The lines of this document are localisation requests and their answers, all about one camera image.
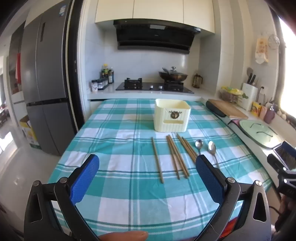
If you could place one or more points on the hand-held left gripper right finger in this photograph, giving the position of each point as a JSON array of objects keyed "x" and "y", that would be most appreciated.
[{"x": 208, "y": 178}]

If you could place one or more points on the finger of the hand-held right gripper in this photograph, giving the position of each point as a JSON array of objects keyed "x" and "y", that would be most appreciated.
[
  {"x": 275, "y": 162},
  {"x": 285, "y": 155}
]

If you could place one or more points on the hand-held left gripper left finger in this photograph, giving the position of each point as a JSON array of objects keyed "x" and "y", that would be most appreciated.
[{"x": 85, "y": 178}]

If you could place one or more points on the wooden chopstick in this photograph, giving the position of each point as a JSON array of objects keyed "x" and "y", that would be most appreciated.
[
  {"x": 173, "y": 157},
  {"x": 157, "y": 160},
  {"x": 189, "y": 146},
  {"x": 177, "y": 155},
  {"x": 182, "y": 162},
  {"x": 186, "y": 147}
]

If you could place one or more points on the metal spoon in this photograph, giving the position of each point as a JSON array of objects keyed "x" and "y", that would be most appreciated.
[
  {"x": 198, "y": 143},
  {"x": 211, "y": 147}
]

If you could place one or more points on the cream plastic utensil holder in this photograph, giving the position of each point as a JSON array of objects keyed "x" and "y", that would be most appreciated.
[{"x": 161, "y": 120}]

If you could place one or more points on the person's right hand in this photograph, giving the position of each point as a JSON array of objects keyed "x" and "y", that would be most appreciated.
[{"x": 285, "y": 206}]

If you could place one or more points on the person's left hand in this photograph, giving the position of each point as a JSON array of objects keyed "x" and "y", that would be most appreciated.
[{"x": 124, "y": 236}]

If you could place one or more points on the purple soap dispenser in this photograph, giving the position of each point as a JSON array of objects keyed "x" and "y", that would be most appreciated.
[{"x": 269, "y": 114}]

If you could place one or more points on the teal checked tablecloth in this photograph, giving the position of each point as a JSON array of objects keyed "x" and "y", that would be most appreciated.
[{"x": 129, "y": 201}]

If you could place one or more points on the yellow snack packet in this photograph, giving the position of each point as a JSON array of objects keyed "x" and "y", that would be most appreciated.
[{"x": 256, "y": 109}]

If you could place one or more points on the pink cloth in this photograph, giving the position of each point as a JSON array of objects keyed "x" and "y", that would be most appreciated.
[{"x": 234, "y": 122}]

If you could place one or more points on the wooden cutting board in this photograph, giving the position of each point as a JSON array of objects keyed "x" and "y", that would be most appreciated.
[{"x": 231, "y": 109}]

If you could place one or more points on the white knife block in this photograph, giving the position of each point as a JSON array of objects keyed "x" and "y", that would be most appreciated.
[{"x": 249, "y": 96}]

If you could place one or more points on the black tray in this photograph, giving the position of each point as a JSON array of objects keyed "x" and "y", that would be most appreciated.
[{"x": 214, "y": 109}]

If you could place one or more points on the cardboard box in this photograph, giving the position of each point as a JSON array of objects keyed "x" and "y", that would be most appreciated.
[{"x": 30, "y": 132}]

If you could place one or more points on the small white jar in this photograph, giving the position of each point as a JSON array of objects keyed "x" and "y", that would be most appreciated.
[{"x": 94, "y": 86}]

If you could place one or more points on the group of condiment bottles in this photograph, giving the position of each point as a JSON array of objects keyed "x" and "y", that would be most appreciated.
[{"x": 101, "y": 83}]

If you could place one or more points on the brown glass pitcher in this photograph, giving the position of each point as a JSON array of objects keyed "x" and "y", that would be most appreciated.
[{"x": 197, "y": 81}]

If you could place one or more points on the dark sauce bottle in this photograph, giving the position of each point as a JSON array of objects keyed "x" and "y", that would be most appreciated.
[{"x": 110, "y": 76}]

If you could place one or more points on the black gas stove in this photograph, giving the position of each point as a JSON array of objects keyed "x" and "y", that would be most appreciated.
[{"x": 143, "y": 87}]

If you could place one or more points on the wok with glass lid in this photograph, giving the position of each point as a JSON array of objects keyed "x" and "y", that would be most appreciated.
[{"x": 173, "y": 75}]

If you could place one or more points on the green label oil bottle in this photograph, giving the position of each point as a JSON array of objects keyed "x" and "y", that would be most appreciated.
[{"x": 105, "y": 70}]

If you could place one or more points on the grey refrigerator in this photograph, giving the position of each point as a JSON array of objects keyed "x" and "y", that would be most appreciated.
[{"x": 46, "y": 69}]

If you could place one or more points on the black range hood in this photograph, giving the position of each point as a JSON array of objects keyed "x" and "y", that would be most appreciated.
[{"x": 152, "y": 34}]

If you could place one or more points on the wall outlet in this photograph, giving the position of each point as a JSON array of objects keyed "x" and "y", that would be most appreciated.
[{"x": 263, "y": 90}]

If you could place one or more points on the hanging wall pouch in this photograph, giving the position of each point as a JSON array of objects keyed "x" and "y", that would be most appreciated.
[{"x": 262, "y": 49}]

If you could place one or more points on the red wall hanging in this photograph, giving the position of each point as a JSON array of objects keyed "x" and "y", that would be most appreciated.
[{"x": 18, "y": 67}]

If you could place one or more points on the cream wall cabinets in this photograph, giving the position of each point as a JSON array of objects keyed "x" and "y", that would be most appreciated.
[{"x": 157, "y": 9}]

